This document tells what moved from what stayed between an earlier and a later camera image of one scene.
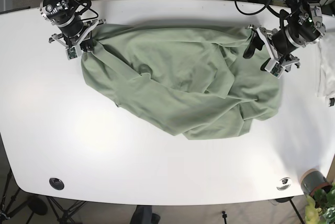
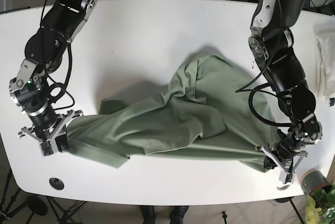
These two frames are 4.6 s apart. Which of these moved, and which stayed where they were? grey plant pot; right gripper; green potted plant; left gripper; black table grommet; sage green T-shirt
Moved: right gripper; left gripper; sage green T-shirt
Stayed: grey plant pot; green potted plant; black table grommet
